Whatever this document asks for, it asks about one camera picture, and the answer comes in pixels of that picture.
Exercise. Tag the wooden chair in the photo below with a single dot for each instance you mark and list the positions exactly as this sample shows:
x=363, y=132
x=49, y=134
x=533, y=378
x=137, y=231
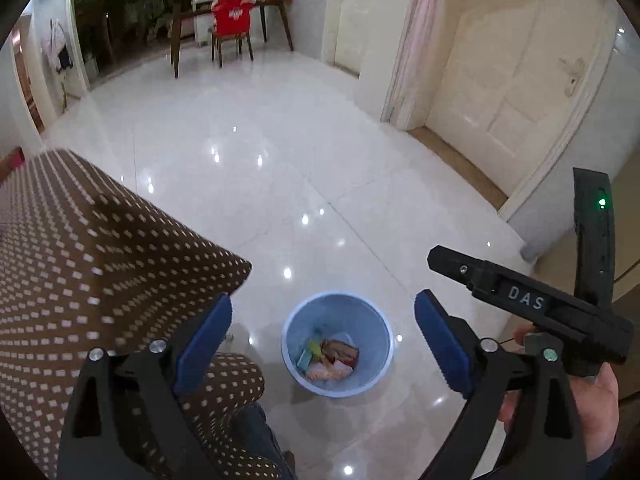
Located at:
x=217, y=50

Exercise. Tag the wooden dining table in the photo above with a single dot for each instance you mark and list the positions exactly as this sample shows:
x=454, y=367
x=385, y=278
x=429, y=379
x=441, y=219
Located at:
x=175, y=45

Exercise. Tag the person's leg in jeans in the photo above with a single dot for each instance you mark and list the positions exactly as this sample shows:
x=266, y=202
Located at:
x=260, y=440

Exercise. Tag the blue plastic waste bin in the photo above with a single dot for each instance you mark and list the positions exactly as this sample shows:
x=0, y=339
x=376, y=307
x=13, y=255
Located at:
x=300, y=330

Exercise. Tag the wooden tripod stand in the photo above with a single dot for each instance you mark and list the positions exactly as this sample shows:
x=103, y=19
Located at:
x=65, y=90

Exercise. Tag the pink hanging jacket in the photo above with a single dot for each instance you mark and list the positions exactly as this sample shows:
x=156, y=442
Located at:
x=60, y=45

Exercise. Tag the red chair cover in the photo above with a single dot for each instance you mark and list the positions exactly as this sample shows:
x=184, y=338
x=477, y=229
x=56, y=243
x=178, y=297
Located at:
x=232, y=12

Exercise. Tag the brown polka-dot tablecloth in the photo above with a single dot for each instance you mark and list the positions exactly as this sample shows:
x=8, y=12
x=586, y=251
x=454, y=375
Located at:
x=100, y=260

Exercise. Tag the white door with red ornament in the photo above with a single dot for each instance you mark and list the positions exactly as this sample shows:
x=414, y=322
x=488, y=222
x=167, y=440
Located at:
x=357, y=15

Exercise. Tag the pink curtain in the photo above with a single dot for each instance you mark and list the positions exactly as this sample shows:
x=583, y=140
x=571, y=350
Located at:
x=417, y=45

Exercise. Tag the person's right hand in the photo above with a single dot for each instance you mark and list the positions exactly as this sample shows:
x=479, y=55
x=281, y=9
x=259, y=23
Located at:
x=595, y=410

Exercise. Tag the cream panel door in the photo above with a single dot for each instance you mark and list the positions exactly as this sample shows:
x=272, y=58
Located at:
x=500, y=75

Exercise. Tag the crumpled pink tissue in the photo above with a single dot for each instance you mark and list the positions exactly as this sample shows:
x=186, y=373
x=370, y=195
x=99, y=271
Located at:
x=327, y=372

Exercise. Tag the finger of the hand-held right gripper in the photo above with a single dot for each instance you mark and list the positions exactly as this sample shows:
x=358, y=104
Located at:
x=450, y=262

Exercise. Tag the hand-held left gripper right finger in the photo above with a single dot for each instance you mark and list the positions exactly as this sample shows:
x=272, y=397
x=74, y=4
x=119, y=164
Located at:
x=442, y=340

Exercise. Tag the brown snack wrapper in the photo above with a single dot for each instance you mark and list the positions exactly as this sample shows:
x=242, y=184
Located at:
x=341, y=351

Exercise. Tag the teal packet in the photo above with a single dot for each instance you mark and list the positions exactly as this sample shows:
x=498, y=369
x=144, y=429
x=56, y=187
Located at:
x=306, y=357

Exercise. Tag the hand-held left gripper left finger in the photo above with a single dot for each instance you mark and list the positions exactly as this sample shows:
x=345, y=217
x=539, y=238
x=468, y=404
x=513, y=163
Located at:
x=205, y=345

